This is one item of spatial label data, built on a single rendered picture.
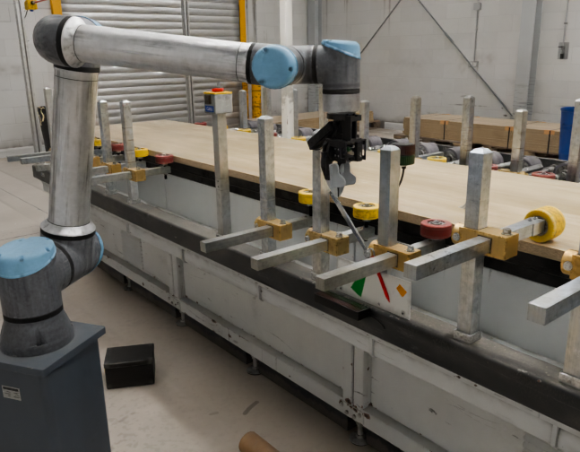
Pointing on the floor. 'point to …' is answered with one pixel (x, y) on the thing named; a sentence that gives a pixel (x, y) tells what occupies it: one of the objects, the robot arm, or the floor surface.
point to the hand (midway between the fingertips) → (335, 192)
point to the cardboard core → (255, 444)
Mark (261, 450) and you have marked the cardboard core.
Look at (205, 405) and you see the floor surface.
